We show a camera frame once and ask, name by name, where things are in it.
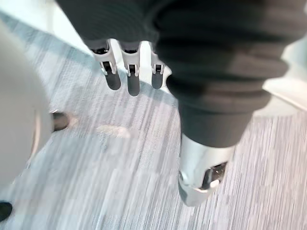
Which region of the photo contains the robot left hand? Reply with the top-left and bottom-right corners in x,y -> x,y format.
55,0 -> 307,207

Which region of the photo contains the white cushion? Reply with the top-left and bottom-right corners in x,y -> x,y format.
262,35 -> 307,111

